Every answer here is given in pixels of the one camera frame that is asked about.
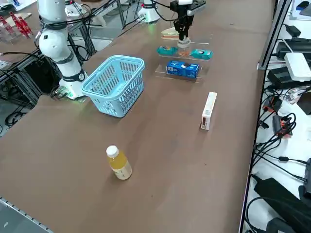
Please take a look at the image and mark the glass cookie jar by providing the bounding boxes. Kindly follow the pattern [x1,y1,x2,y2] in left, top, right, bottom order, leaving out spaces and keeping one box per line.
[176,44,191,58]

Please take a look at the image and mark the blue Oreo cookie box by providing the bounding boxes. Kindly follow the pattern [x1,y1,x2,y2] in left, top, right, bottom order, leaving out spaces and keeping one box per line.
[165,60,201,79]

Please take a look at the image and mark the clear acrylic display shelf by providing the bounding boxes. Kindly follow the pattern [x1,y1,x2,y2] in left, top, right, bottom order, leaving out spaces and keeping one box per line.
[155,33,213,83]

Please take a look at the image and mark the red items display rack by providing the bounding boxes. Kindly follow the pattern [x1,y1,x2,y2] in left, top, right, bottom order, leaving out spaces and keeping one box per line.
[0,11,34,44]

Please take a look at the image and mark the white box device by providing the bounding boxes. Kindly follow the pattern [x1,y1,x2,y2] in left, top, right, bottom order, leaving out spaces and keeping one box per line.
[284,51,311,82]

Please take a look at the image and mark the teal snack packet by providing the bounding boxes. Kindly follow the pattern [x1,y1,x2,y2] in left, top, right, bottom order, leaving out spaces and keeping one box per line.
[156,46,178,56]
[190,48,214,60]

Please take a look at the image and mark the black power strip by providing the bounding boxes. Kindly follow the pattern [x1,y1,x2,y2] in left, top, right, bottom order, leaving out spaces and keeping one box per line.
[276,38,311,59]

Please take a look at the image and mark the yellow juice bottle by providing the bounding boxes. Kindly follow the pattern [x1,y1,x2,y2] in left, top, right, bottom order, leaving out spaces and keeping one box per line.
[105,145,133,181]

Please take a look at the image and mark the triangular wrapped sandwich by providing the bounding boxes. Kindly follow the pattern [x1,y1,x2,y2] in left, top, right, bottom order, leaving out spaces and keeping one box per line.
[161,27,181,40]

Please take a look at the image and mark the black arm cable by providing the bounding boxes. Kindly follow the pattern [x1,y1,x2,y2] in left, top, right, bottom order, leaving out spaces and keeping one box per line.
[150,0,178,22]

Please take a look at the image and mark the black power adapter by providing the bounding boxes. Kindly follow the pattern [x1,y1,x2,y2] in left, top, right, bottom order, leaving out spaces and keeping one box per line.
[266,65,296,90]

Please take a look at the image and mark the large black power brick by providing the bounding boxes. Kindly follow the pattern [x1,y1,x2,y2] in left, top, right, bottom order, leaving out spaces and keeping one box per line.
[253,176,311,219]

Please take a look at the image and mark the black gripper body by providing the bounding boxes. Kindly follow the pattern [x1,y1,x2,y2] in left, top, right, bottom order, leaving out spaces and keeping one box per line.
[175,4,195,24]

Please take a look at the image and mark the aluminium frame profile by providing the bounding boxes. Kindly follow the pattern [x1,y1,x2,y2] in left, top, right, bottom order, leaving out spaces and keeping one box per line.
[257,0,293,71]

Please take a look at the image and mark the white cracker box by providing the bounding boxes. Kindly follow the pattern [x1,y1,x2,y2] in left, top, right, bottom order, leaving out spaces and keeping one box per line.
[200,91,218,132]

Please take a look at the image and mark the light blue plastic basket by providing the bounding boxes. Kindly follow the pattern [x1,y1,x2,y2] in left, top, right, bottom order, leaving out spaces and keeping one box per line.
[81,55,146,119]

